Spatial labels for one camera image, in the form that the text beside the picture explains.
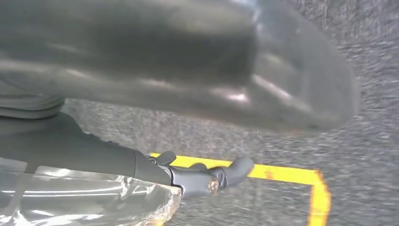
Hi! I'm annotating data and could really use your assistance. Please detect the yellow floor tape square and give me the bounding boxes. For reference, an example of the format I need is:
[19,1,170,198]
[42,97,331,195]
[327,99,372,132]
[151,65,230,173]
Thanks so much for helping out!
[149,153,332,226]

